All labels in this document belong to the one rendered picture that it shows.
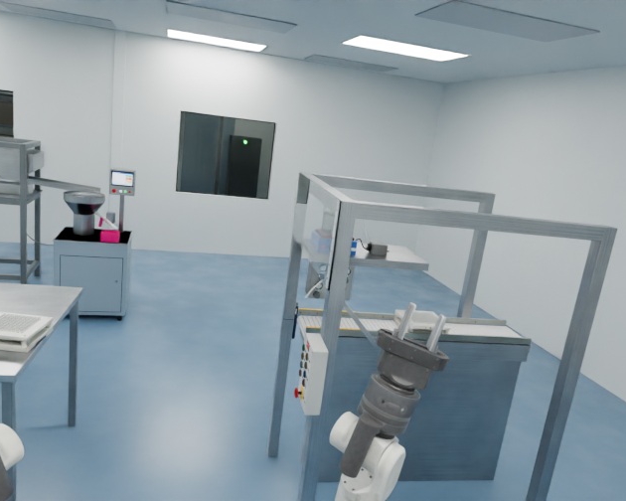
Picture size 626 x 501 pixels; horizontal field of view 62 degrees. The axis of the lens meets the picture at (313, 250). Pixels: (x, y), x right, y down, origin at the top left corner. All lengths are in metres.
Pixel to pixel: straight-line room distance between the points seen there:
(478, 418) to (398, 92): 5.81
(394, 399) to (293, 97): 7.05
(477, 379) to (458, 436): 0.38
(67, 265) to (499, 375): 3.70
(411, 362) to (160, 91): 6.92
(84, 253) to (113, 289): 0.41
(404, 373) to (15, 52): 7.30
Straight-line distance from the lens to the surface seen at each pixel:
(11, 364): 2.51
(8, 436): 0.90
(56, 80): 7.72
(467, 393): 3.29
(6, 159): 5.88
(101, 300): 5.19
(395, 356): 0.88
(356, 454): 0.90
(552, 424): 2.65
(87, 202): 5.13
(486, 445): 3.54
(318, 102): 7.85
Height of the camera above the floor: 1.99
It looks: 13 degrees down
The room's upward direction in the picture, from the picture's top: 7 degrees clockwise
